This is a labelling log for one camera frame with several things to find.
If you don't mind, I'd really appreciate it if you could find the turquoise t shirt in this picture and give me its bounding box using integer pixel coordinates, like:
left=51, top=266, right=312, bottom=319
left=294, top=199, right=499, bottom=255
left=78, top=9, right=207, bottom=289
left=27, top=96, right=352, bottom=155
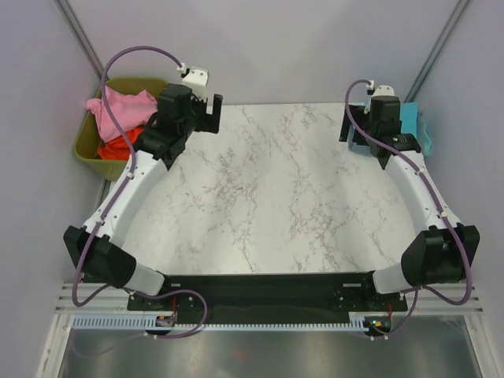
left=339, top=102, right=419, bottom=154

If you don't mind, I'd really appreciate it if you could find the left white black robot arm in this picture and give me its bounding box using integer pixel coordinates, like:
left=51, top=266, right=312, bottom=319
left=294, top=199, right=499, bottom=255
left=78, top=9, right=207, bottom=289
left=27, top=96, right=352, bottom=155
left=63, top=84, right=224, bottom=309

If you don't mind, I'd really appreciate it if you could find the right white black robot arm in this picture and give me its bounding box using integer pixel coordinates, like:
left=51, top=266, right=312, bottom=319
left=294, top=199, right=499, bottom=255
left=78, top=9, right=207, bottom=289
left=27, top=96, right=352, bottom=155
left=340, top=94, right=480, bottom=310

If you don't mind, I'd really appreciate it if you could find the folded light teal t shirt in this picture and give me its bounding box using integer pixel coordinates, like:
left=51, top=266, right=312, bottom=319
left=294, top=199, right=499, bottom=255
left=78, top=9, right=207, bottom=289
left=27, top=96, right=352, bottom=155
left=417, top=113, right=432, bottom=157

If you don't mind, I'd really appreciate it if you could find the pink t shirt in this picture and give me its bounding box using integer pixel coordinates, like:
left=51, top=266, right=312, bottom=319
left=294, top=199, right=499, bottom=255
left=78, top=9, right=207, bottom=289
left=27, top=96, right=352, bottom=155
left=85, top=86, right=157, bottom=143

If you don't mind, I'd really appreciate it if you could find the orange t shirt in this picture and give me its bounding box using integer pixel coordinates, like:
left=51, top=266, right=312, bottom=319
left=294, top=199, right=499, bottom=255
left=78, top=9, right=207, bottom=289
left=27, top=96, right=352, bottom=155
left=98, top=127, right=144, bottom=161

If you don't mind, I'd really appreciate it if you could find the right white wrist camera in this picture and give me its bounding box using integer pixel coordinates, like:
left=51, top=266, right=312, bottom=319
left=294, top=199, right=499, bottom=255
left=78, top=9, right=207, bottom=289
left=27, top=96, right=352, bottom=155
left=365, top=80, right=396, bottom=98

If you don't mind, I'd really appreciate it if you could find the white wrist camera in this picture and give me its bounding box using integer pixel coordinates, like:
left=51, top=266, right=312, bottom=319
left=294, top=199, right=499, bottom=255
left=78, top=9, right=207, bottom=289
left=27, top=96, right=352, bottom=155
left=177, top=63, right=209, bottom=101
left=365, top=80, right=396, bottom=98

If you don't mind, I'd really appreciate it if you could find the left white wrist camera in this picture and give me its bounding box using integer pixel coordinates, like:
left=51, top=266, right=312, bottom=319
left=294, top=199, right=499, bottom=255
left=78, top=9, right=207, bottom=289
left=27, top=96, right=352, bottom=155
left=177, top=63, right=209, bottom=101

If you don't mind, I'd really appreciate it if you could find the right grey frame post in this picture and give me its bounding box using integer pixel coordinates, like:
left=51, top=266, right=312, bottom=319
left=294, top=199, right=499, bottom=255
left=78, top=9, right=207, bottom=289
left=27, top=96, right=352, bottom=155
left=405, top=0, right=473, bottom=102

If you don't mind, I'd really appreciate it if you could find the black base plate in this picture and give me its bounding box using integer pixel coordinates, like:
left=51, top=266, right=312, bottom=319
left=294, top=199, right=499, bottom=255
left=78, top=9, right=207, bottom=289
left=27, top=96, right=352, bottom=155
left=128, top=272, right=408, bottom=324

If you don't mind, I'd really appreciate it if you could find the grey metal frame post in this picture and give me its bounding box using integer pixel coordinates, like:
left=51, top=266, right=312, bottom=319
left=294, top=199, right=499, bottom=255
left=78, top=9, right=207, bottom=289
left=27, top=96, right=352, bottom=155
left=54, top=0, right=104, bottom=80

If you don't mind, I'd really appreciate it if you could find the white slotted cable duct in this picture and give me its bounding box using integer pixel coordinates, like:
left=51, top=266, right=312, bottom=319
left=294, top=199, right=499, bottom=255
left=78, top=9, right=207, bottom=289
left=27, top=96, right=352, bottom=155
left=72, top=313, right=376, bottom=332

